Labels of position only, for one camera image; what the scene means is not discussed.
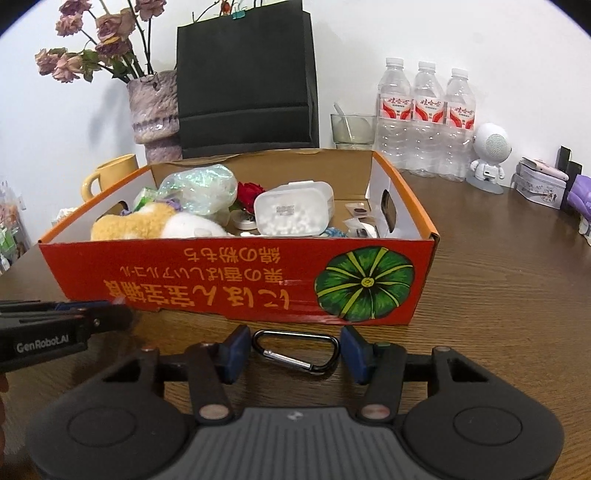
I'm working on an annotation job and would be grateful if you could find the yellow white plush toy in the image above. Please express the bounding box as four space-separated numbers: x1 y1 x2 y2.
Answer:
90 202 228 241

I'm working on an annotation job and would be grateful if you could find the blue white snack packet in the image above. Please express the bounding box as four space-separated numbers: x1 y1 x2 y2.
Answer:
321 227 346 238

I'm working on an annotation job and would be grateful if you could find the green tissue pack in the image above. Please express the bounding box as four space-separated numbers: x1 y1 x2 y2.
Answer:
132 187 157 212

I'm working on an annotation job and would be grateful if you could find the translucent plastic container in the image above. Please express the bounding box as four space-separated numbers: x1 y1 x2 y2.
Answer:
253 180 335 237

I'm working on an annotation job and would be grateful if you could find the red artificial rose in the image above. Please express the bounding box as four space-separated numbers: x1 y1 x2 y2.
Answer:
236 182 266 215

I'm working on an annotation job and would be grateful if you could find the iridescent plastic ball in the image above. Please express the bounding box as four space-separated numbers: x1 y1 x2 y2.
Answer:
156 164 238 216

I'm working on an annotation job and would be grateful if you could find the small clear sachet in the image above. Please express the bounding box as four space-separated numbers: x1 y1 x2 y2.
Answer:
345 218 379 239

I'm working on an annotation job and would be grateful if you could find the purple cloth pouch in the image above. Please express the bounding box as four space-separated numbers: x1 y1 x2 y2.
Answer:
118 199 181 216

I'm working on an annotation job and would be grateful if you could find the person left hand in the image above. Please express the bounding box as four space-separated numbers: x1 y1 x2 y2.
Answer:
0 374 9 459

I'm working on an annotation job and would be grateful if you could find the red cardboard pumpkin box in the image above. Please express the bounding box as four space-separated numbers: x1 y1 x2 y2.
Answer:
40 149 440 325

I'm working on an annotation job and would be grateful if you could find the cluttered shelf rack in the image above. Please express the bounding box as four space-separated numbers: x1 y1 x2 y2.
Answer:
0 180 30 274

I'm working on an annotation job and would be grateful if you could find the crumpled tissue near mug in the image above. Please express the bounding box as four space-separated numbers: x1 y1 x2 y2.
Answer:
51 207 77 227

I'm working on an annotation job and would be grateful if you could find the white round tape roll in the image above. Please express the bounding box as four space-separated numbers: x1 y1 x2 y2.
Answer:
230 210 256 231

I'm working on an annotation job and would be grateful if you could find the yellow mug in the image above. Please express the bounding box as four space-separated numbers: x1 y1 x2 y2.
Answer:
80 154 138 202

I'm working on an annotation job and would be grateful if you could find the left water bottle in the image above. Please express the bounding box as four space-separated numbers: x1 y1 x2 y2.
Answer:
375 58 413 170

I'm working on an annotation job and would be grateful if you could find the water bottle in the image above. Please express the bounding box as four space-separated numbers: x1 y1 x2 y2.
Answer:
375 58 413 170
409 61 445 177
439 68 476 182

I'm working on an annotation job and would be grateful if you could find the glass cup with spoon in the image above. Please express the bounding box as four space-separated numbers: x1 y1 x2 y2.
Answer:
331 102 377 150

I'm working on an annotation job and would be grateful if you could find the purple ceramic vase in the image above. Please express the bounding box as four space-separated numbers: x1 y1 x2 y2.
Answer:
127 70 182 164

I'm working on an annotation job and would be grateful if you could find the middle water bottle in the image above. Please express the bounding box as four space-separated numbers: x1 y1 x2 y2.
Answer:
409 61 445 177

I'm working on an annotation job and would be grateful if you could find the small tin box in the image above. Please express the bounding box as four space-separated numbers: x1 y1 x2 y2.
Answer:
511 157 569 210

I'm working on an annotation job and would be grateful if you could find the white astronaut speaker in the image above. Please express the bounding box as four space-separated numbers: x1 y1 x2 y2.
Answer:
466 123 512 195

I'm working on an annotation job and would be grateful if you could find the right water bottle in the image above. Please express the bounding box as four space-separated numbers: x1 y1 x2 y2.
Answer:
439 68 476 182

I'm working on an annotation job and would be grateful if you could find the purple wipes pack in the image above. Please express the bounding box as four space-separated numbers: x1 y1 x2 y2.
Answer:
567 174 591 221

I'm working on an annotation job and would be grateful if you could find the black paper bag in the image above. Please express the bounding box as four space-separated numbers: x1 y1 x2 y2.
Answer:
176 1 320 159

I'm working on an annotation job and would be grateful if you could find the dried pink roses bunch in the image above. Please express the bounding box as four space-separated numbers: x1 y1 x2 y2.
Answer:
35 0 166 84

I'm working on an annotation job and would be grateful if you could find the black small box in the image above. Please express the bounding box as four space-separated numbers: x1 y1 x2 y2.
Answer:
556 146 582 214

